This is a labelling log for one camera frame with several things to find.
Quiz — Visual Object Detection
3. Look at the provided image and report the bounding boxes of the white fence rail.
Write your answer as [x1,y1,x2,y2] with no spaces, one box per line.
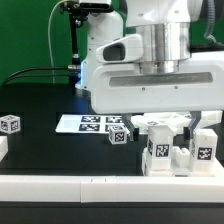
[215,160,224,177]
[0,175,224,203]

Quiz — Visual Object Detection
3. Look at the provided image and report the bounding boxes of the white tag cube far left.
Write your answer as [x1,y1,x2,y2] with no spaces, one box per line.
[0,115,21,134]

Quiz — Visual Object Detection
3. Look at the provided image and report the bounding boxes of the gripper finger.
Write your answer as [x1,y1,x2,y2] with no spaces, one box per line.
[122,113,139,141]
[184,111,201,141]

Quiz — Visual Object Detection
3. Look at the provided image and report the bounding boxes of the white front fence rail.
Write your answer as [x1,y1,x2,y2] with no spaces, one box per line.
[0,175,224,203]

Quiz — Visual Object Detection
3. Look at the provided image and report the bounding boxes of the white chair back piece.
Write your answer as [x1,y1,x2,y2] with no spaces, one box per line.
[131,112,191,135]

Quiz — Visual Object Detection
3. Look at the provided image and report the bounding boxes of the black cables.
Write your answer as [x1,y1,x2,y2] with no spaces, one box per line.
[0,65,82,87]

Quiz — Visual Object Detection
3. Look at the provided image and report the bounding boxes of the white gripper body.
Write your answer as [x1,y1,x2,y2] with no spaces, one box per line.
[91,34,224,114]

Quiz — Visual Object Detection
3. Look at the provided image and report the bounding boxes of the white chair seat block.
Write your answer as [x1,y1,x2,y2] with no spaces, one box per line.
[142,146,219,177]

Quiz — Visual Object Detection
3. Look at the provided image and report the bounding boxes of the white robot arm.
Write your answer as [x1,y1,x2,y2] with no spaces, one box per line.
[78,0,224,129]

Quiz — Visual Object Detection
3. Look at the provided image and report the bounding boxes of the small white tag cube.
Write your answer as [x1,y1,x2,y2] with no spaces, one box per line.
[109,125,127,145]

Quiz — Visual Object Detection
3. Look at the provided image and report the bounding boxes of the white tag sheet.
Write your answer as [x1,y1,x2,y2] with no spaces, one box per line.
[56,114,123,134]

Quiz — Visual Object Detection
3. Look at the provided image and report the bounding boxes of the white block left edge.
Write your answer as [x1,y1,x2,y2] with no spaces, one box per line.
[0,136,8,162]

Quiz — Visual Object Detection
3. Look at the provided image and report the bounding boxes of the white right fence rail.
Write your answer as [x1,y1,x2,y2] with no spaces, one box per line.
[215,160,224,177]

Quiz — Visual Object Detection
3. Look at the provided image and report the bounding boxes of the grey cable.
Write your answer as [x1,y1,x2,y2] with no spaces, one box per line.
[47,0,69,84]

